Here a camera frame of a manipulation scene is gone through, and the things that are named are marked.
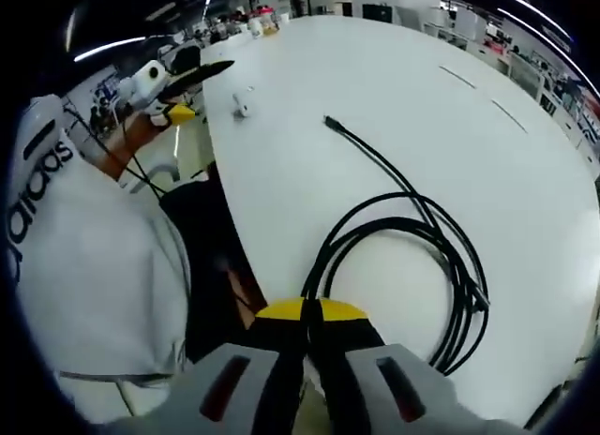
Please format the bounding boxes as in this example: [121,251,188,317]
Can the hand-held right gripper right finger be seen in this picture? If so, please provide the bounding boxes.
[304,297,522,435]

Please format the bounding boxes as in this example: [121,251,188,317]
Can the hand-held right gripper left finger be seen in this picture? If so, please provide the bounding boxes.
[105,296,311,435]

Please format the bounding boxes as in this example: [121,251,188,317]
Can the white charger adapter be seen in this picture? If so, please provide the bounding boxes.
[232,92,253,117]

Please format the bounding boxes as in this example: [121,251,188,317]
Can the black Type-C cable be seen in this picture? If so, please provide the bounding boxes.
[299,114,492,378]

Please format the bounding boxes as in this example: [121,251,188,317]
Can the white desk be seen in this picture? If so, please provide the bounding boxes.
[199,14,600,428]

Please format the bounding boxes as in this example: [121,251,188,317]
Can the yellow bottle with red cap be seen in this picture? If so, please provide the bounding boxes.
[260,7,281,36]

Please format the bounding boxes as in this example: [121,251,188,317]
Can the person's black trousers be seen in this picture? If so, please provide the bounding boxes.
[157,161,266,364]

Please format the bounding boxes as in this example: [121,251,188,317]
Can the person's white printed shirt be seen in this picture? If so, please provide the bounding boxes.
[3,125,194,427]

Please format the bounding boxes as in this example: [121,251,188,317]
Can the white chair frame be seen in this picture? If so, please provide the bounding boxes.
[119,161,182,195]

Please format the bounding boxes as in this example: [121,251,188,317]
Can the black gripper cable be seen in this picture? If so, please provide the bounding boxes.
[64,101,166,200]

